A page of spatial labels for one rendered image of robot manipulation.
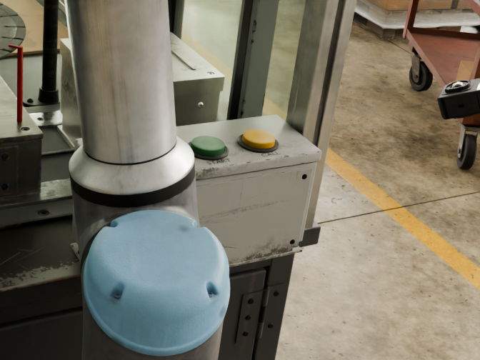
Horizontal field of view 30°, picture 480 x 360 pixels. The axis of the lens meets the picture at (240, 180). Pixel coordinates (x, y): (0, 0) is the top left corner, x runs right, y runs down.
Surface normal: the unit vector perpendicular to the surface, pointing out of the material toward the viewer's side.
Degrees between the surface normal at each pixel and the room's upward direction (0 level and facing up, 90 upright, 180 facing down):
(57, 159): 0
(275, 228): 90
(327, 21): 90
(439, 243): 0
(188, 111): 90
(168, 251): 8
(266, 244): 90
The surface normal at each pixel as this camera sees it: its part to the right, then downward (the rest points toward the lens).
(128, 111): 0.14, 0.50
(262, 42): 0.48, 0.48
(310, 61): -0.87, 0.14
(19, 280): 0.13, -0.87
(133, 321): -0.22, 0.40
